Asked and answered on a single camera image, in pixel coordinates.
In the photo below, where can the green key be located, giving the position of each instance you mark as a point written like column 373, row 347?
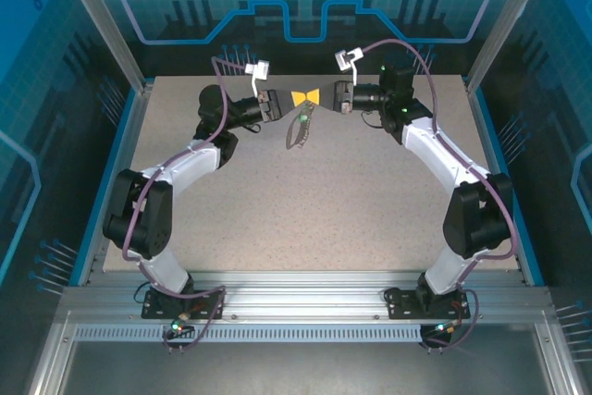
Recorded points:
column 304, row 116

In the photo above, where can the metal key holder with rings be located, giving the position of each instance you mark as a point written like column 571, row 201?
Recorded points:
column 291, row 136

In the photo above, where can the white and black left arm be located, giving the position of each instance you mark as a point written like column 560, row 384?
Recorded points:
column 185, row 164

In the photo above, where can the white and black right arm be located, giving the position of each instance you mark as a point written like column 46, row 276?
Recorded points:
column 439, row 154

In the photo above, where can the blue table edge strip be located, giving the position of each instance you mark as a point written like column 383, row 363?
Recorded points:
column 498, row 159

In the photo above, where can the aluminium side rail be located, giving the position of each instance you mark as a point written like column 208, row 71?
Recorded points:
column 132, row 136

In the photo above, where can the aluminium corner post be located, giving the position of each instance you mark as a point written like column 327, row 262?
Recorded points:
column 111, row 20
column 504, row 20

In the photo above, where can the long aluminium base rail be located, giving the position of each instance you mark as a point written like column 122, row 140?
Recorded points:
column 300, row 293

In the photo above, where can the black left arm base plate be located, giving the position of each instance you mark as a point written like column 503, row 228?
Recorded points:
column 157, row 309

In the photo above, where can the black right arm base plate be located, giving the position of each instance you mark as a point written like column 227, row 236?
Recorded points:
column 402, row 309

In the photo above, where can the aluminium frame rail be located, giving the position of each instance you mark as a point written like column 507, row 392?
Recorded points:
column 48, row 358
column 562, row 367

